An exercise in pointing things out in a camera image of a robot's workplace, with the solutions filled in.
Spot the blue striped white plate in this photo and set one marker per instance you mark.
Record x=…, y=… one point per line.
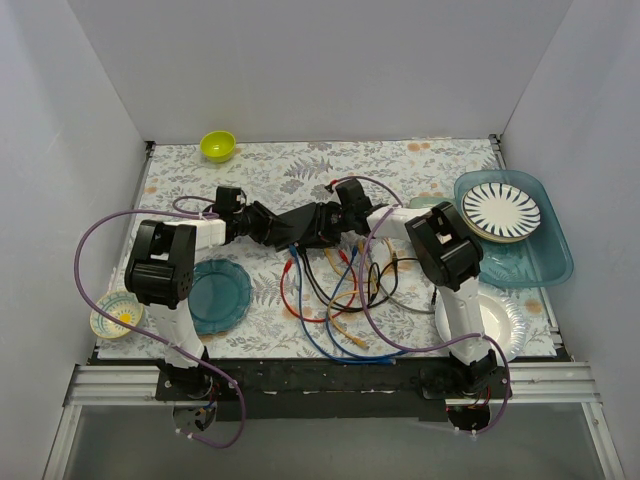
x=501, y=210

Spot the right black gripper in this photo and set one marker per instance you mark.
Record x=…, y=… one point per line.
x=316, y=225

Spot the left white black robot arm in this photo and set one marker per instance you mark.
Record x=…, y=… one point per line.
x=160, y=271

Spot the teal plastic tray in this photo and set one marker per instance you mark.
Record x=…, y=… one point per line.
x=539, y=260

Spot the light green plate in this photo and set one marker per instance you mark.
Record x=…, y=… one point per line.
x=425, y=202

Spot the floral table mat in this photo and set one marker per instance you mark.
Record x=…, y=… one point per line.
x=283, y=320

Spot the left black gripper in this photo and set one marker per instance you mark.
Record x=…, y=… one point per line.
x=266, y=225

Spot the teal scalloped plate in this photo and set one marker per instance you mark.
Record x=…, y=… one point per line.
x=220, y=296

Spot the black network switch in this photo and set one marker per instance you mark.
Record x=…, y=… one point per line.
x=315, y=225

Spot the small patterned yellow bowl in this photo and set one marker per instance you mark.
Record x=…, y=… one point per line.
x=123, y=306

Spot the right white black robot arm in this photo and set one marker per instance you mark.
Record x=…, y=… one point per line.
x=449, y=255

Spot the aluminium frame rail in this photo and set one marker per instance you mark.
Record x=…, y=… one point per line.
x=531, y=383

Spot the lime green bowl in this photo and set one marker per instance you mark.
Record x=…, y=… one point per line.
x=218, y=146

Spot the black mounting base plate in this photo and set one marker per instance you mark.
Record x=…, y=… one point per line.
x=261, y=389

